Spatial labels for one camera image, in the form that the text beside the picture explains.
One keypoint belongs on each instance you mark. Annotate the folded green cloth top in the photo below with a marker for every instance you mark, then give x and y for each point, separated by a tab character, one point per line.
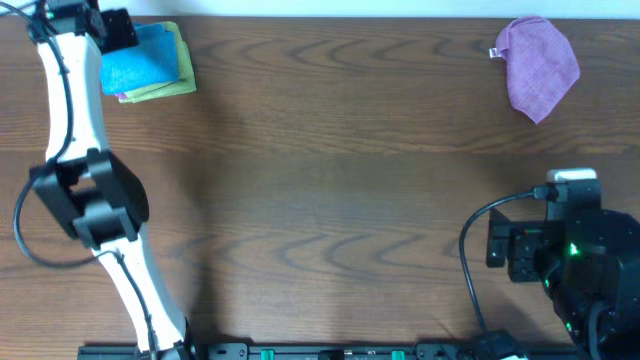
185	67

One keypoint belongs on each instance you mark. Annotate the blue microfiber cloth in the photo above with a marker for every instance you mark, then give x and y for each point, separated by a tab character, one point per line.
153	61

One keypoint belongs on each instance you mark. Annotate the purple microfiber cloth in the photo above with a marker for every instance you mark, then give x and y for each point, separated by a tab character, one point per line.
541	66

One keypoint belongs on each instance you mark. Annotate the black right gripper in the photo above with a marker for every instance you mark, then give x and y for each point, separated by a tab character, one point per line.
498	237

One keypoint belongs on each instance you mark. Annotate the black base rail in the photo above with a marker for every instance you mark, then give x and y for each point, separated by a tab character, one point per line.
243	351

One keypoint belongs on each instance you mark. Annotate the folded green cloth bottom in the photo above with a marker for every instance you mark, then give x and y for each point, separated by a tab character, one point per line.
156	91

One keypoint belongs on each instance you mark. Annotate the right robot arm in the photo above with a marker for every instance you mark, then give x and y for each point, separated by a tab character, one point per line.
588	265

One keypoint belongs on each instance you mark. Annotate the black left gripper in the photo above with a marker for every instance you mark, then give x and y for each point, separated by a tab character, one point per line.
118	30

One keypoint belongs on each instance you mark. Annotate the folded green cloth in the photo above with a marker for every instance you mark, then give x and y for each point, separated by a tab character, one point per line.
185	67
156	91

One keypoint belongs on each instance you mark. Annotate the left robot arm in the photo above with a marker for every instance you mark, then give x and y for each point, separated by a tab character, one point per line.
90	192

